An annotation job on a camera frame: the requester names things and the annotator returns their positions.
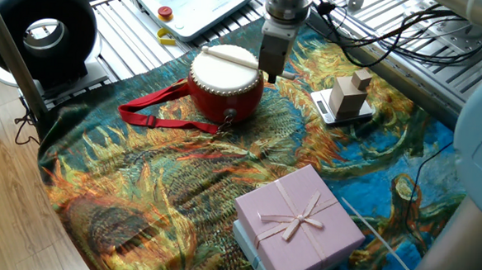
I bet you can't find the pink gift box with ribbon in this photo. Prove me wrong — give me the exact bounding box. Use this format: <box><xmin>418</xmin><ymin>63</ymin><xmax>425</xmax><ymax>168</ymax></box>
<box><xmin>230</xmin><ymin>159</ymin><xmax>370</xmax><ymax>270</ymax></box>

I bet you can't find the red drum with white head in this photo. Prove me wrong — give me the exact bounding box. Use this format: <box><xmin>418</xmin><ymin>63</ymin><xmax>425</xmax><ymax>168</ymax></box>
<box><xmin>185</xmin><ymin>42</ymin><xmax>267</xmax><ymax>127</ymax></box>

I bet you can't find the metal robot mounting plate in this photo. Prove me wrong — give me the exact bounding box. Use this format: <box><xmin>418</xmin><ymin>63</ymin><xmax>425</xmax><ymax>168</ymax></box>
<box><xmin>402</xmin><ymin>0</ymin><xmax>482</xmax><ymax>56</ymax></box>

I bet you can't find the black cable bundle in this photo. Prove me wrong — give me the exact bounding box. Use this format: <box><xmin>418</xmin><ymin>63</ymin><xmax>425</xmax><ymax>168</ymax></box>
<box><xmin>306</xmin><ymin>0</ymin><xmax>482</xmax><ymax>74</ymax></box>

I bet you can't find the yellow plastic hook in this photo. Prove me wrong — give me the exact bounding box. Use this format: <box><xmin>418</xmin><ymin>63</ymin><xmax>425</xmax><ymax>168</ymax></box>
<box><xmin>156</xmin><ymin>26</ymin><xmax>178</xmax><ymax>46</ymax></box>

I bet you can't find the small wooden cube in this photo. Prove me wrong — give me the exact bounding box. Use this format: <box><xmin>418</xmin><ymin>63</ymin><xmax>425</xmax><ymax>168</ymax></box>
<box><xmin>350</xmin><ymin>68</ymin><xmax>373</xmax><ymax>92</ymax></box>

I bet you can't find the sunflower painting cloth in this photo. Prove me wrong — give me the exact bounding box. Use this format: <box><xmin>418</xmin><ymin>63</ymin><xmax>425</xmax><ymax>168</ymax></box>
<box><xmin>31</xmin><ymin>7</ymin><xmax>477</xmax><ymax>270</ymax></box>

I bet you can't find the grey Schunk gripper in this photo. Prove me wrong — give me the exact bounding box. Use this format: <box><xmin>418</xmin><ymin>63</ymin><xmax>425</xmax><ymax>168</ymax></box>
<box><xmin>256</xmin><ymin>34</ymin><xmax>295</xmax><ymax>86</ymax></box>

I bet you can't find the aluminium frame post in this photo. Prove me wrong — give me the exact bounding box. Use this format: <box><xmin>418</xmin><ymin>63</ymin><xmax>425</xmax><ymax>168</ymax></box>
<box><xmin>0</xmin><ymin>0</ymin><xmax>54</xmax><ymax>120</ymax></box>

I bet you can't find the thin black cable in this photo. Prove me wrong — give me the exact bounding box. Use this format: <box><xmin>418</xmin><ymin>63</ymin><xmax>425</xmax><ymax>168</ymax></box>
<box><xmin>403</xmin><ymin>137</ymin><xmax>455</xmax><ymax>230</ymax></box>

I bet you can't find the large wooden block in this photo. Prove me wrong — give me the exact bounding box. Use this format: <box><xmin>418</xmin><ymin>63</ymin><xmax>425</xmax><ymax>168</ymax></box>
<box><xmin>327</xmin><ymin>74</ymin><xmax>371</xmax><ymax>122</ymax></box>

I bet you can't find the black ring fan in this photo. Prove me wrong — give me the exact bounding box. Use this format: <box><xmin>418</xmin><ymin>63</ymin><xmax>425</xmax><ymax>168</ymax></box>
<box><xmin>0</xmin><ymin>0</ymin><xmax>100</xmax><ymax>91</ymax></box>

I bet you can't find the white zip tie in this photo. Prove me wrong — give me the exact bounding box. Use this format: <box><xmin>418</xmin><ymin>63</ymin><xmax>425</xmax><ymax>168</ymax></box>
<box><xmin>337</xmin><ymin>197</ymin><xmax>417</xmax><ymax>270</ymax></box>

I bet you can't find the silver digital scale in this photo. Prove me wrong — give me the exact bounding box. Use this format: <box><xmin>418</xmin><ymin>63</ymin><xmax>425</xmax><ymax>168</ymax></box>
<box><xmin>309</xmin><ymin>88</ymin><xmax>376</xmax><ymax>130</ymax></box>

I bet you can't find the white teach pendant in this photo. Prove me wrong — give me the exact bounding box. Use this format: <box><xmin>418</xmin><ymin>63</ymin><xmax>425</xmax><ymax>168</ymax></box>
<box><xmin>133</xmin><ymin>0</ymin><xmax>260</xmax><ymax>46</ymax></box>

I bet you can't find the cream wooden drumstick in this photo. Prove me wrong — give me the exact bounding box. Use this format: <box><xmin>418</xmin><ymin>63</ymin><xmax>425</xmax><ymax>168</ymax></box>
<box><xmin>200</xmin><ymin>45</ymin><xmax>298</xmax><ymax>80</ymax></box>

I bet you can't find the red drum strap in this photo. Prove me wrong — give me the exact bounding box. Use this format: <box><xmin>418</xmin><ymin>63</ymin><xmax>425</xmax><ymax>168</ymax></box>
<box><xmin>116</xmin><ymin>75</ymin><xmax>224</xmax><ymax>135</ymax></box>

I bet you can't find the light blue gift box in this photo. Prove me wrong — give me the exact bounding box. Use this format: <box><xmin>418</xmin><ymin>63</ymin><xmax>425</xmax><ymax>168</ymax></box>
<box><xmin>229</xmin><ymin>219</ymin><xmax>279</xmax><ymax>270</ymax></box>

